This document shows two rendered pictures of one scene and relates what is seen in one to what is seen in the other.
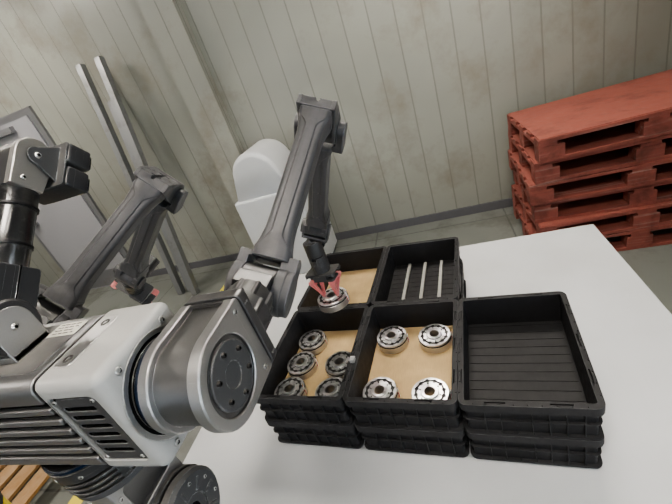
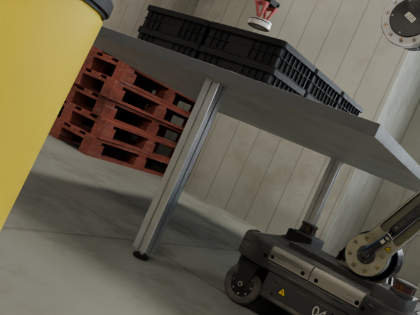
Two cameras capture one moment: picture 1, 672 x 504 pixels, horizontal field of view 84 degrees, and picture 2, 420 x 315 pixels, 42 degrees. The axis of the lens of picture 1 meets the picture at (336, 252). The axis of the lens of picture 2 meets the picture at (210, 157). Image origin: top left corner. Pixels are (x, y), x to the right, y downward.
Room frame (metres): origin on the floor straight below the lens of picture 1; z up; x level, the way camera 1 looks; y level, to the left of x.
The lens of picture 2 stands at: (0.52, 2.48, 0.47)
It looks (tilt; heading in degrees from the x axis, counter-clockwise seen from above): 2 degrees down; 281
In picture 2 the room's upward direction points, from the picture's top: 24 degrees clockwise
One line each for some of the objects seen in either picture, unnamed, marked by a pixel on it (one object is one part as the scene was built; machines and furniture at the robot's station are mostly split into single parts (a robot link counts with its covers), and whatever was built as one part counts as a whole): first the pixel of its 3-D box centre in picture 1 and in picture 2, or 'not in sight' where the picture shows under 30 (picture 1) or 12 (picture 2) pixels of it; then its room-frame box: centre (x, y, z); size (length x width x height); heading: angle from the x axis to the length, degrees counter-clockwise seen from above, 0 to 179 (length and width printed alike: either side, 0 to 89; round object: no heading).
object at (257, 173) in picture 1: (285, 208); not in sight; (3.33, 0.31, 0.62); 0.63 x 0.53 x 1.23; 70
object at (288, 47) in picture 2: (315, 350); (262, 47); (0.97, 0.17, 0.92); 0.40 x 0.30 x 0.02; 154
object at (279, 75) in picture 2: (330, 382); (247, 81); (0.97, 0.17, 0.76); 0.40 x 0.30 x 0.12; 154
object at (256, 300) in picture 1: (241, 314); not in sight; (0.46, 0.16, 1.45); 0.09 x 0.08 x 0.12; 70
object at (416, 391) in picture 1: (430, 392); not in sight; (0.71, -0.11, 0.86); 0.10 x 0.10 x 0.01
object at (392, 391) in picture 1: (379, 391); not in sight; (0.77, 0.02, 0.86); 0.10 x 0.10 x 0.01
